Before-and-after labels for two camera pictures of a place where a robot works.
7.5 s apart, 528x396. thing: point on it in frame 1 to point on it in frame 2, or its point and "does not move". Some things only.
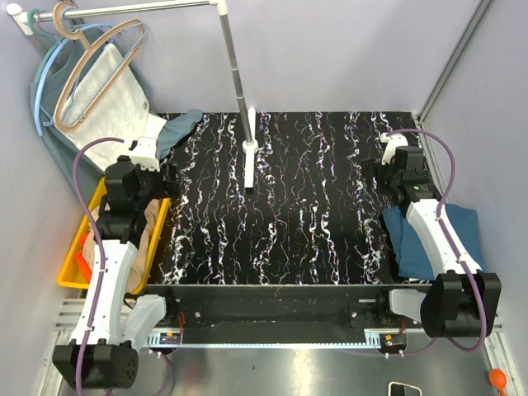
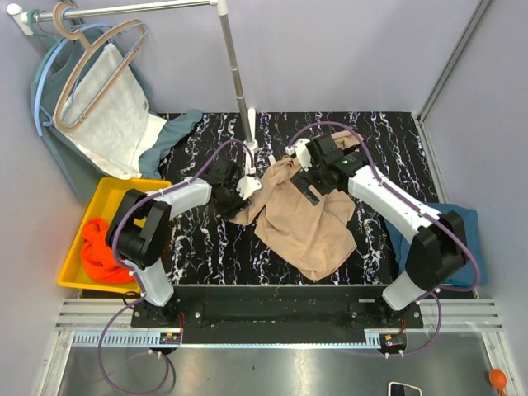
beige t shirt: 134,278 to 313,239
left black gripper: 167,188 to 228,213
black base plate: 282,308 does not move
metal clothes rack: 19,13 does not move
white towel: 109,105 does not move
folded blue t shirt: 413,261 does not move
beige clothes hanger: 58,11 does not move
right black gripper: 374,168 to 302,180
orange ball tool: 498,379 does not move
